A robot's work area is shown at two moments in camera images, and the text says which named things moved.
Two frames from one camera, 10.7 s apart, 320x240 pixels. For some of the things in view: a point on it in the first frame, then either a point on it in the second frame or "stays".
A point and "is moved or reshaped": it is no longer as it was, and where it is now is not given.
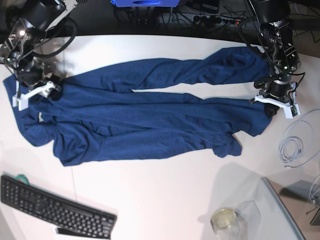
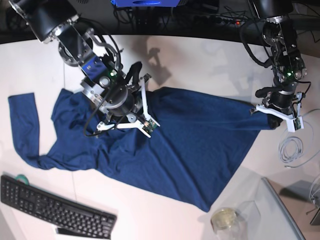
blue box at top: x=166 y=3 stays
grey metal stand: x=306 y=191 stays
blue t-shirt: x=94 y=114 is moved or reshaped
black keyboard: x=55 y=210 stays
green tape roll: x=22 y=178 stays
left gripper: x=32 y=83 to x=126 y=106
